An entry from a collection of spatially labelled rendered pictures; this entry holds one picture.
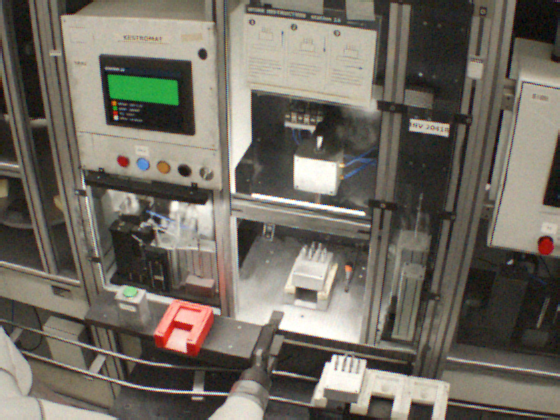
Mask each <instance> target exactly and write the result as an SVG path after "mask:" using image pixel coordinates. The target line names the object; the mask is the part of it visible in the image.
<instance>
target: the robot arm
mask: <svg viewBox="0 0 560 420"><path fill-rule="evenodd" d="M284 316H285V312H280V311H275V310H273V311H272V313H271V316H270V318H269V321H268V323H267V324H266V323H265V324H264V326H263V329H262V332H261V335H260V337H259V340H258V343H257V346H256V348H255V350H254V352H253V356H255V358H254V360H253V361H252V363H251V368H250V369H247V370H246V371H244V372H243V373H242V374H241V377H240V379H239V381H237V382H236V383H235V384H234V385H233V387H232V389H231V391H230V394H229V396H228V397H227V399H226V402H225V403H224V404H225V405H224V406H222V407H220V408H219V409H218V410H217V411H216V413H214V414H213V415H212V416H211V417H210V418H209V419H208V420H262V417H263V414H264V413H265V409H266V406H267V404H268V401H269V391H270V389H271V386H272V380H271V379H270V378H271V376H272V374H273V371H274V369H275V367H276V363H274V362H276V361H277V360H276V357H277V355H278V352H280V351H279V350H281V347H282V344H283V342H284V339H285V335H279V334H275V333H277V331H278V330H279V326H280V324H281V321H282V319H284ZM0 420H120V419H117V418H115V417H112V416H109V415H105V414H100V413H98V412H94V411H88V410H82V409H80V408H74V407H73V406H72V405H71V404H69V403H68V402H67V401H65V400H64V399H63V398H62V397H61V396H59V395H58V394H57V393H55V392H54V391H52V390H51V389H49V388H48V387H47V386H45V384H43V383H42V382H41V381H39V380H38V379H37V378H36V377H35V376H33V375H32V374H31V369H30V366H29V364H28V362H27V361H26V360H25V358H24V356H23V355H22V354H21V353H20V352H19V350H17V348H16V346H15V345H14V344H13V343H12V341H11V340H10V339H9V336H8V335H6V334H5V331H4V330H3V329H2V327H1V326H0Z"/></svg>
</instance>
